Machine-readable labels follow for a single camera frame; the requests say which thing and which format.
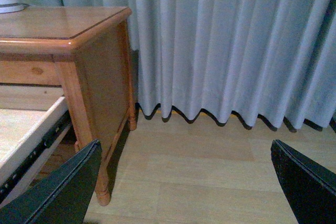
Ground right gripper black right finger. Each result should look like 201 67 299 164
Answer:
270 140 335 223

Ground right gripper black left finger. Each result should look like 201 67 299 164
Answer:
1 140 102 223

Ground wooden drawer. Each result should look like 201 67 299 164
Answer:
1 84 72 207

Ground wooden nightstand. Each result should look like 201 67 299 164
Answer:
1 6 137 206

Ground grey curtain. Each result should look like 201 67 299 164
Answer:
20 0 335 129

